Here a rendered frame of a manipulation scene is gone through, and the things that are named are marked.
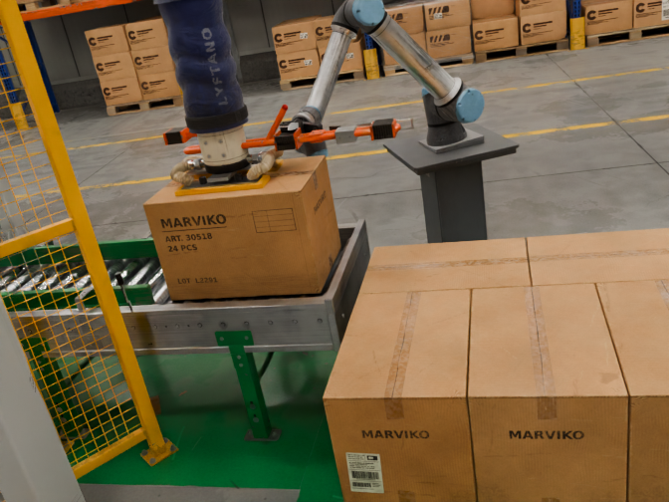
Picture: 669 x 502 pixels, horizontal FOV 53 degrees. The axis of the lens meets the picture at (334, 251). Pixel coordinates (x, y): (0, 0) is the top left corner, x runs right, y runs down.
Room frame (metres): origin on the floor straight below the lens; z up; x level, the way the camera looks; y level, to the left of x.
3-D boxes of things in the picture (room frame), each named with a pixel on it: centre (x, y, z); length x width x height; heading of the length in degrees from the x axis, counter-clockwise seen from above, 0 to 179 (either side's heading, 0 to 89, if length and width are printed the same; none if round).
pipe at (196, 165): (2.44, 0.33, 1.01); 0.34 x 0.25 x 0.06; 75
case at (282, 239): (2.44, 0.31, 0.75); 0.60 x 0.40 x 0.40; 74
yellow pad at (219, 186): (2.35, 0.36, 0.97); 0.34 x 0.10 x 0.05; 75
